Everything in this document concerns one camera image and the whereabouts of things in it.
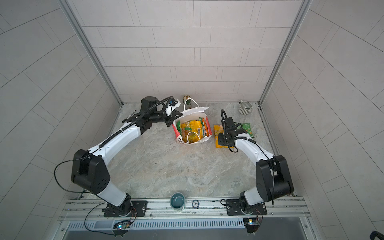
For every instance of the aluminium rail frame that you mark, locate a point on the aluminium rail frame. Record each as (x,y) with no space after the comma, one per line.
(288,218)

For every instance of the black marker pen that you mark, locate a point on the black marker pen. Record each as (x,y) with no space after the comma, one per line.
(129,115)

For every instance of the green snack packet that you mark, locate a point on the green snack packet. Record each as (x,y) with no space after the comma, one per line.
(248,129)

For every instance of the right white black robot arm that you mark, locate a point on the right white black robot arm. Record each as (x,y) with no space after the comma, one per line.
(273,177)

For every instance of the right circuit board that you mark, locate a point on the right circuit board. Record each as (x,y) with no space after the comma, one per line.
(251,225)

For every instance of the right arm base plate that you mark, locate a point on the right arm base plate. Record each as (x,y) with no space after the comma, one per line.
(238,207)

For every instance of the green white drink can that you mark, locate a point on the green white drink can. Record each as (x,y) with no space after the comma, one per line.
(187,102)

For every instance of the striped ceramic mug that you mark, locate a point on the striped ceramic mug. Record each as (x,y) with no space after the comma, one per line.
(245,108)

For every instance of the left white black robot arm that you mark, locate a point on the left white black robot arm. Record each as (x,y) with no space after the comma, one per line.
(89,169)

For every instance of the red white paper gift bag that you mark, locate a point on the red white paper gift bag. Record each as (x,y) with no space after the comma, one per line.
(196,113)

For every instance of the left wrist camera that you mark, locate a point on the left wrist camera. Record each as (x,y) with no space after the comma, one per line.
(171,106)

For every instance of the left circuit board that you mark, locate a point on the left circuit board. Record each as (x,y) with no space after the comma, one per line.
(121,228)

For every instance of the yellow snack packet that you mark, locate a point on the yellow snack packet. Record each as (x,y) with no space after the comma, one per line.
(218,129)
(192,132)

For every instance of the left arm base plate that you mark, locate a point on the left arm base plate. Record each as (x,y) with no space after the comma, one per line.
(127,209)

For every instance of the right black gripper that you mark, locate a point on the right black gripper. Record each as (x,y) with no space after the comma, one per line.
(220,141)

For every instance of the circuit board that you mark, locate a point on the circuit board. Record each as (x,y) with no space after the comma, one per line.
(121,228)
(251,225)

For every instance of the blue white poker chip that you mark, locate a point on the blue white poker chip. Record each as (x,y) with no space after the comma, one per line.
(195,204)

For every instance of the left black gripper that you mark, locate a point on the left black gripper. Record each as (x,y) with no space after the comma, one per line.
(173,116)

